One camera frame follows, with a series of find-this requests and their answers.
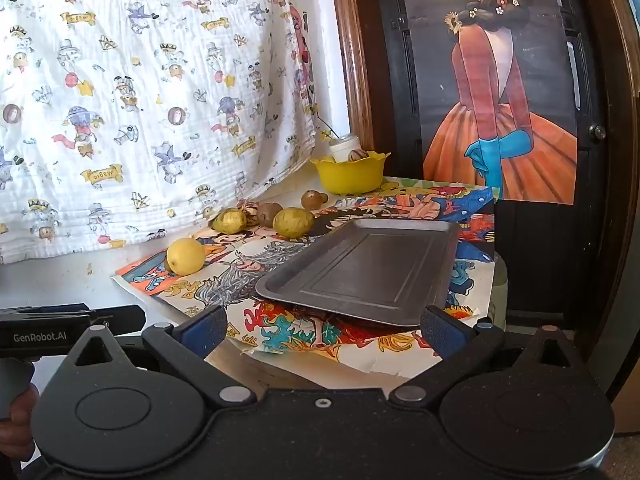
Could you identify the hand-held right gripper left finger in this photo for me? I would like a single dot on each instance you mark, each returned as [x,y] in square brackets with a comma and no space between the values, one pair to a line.
[206,330]

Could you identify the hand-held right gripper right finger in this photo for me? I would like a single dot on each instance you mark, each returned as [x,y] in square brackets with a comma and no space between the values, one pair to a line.
[441,332]

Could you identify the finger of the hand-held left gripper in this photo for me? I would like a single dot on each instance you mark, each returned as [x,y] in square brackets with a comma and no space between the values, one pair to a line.
[122,319]
[50,308]

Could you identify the yellow lemon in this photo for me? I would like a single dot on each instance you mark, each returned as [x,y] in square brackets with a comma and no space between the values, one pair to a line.
[185,256]

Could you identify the grey metal tray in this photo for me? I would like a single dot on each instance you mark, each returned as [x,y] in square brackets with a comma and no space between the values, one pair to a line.
[360,270]

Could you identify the elongated yellow-green pear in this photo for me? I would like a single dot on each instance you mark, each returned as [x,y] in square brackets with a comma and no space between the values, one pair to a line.
[230,221]

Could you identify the striped pepino melon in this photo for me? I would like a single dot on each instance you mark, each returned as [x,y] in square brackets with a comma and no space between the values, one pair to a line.
[249,207]

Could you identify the brown kiwi with sticker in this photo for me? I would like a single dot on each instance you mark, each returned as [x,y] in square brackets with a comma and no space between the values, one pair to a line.
[270,214]

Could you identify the round green pear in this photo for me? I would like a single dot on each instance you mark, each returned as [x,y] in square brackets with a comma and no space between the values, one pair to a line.
[293,222]

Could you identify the round brown fruit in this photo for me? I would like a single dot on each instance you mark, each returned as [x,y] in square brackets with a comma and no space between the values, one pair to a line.
[311,200]

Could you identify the person's left hand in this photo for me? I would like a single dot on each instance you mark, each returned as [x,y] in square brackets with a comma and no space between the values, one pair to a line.
[25,425]

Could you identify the colourful cartoon printed mat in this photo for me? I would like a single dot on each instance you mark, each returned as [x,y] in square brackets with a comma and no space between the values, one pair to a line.
[280,260]

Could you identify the yellow flower-shaped bowl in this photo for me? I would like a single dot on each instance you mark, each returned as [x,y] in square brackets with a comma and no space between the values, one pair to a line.
[350,177]

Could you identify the white cup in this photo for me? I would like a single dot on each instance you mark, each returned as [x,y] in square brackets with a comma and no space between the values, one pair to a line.
[344,149]

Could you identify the black door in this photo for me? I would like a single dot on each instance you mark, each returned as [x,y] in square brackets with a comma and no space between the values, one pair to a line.
[395,110]

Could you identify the dry yellow flower twig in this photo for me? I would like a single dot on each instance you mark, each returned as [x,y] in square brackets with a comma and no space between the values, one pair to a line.
[326,134]

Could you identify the white cartoon printed blanket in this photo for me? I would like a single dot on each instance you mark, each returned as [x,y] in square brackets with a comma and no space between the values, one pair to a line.
[125,85]

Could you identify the wall poster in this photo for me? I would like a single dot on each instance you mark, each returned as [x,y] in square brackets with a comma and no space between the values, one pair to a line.
[500,85]

